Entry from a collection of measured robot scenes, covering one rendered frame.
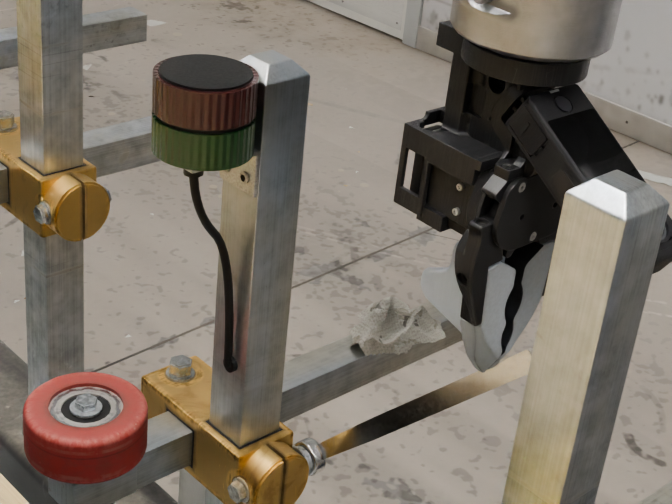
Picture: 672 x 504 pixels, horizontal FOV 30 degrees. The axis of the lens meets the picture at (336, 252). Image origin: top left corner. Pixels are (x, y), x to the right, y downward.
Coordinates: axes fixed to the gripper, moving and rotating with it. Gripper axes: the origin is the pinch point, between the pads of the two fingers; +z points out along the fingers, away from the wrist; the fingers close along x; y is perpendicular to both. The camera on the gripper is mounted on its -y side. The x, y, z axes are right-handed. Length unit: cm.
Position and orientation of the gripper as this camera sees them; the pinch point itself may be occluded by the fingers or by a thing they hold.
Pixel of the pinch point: (495, 357)
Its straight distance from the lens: 78.6
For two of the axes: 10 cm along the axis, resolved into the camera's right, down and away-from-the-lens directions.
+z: -1.1, 8.7, 4.9
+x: -7.4, 2.6, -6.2
